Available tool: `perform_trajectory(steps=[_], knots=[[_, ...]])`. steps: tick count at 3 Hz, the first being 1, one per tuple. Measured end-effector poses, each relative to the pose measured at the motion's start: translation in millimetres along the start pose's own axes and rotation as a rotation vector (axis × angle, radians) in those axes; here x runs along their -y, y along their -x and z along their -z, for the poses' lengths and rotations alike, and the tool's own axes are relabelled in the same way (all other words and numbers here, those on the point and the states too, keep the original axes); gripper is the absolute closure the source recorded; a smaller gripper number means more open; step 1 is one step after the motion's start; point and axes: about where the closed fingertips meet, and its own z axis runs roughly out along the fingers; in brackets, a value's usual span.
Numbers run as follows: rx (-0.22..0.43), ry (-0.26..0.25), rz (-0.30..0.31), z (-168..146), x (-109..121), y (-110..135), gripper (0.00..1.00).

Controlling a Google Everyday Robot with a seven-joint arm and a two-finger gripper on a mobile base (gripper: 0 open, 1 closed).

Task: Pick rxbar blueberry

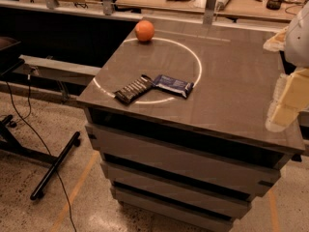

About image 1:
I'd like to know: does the metal rail frame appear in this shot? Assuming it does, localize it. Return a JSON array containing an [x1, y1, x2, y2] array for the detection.
[[14, 55, 100, 86]]

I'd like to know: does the black snack bar wrapper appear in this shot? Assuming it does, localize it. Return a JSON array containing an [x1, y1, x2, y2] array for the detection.
[[115, 74, 154, 104]]

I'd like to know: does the black round container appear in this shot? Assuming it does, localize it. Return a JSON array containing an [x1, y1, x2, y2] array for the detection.
[[267, 0, 284, 11]]

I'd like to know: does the black floor cable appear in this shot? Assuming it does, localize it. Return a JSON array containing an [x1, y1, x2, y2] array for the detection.
[[4, 67, 78, 232]]

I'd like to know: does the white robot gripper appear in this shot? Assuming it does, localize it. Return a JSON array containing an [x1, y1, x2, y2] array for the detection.
[[263, 2, 309, 132]]

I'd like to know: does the orange fruit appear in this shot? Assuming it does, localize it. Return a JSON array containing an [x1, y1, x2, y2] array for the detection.
[[134, 20, 155, 42]]

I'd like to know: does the black wheeled stand base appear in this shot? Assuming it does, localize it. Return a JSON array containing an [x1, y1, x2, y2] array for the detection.
[[0, 115, 80, 200]]

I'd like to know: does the grey drawer cabinet table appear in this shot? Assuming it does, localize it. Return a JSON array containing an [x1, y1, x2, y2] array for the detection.
[[79, 19, 304, 232]]

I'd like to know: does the blue rxbar blueberry wrapper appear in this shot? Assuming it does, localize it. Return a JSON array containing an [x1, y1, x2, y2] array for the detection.
[[154, 74, 194, 99]]

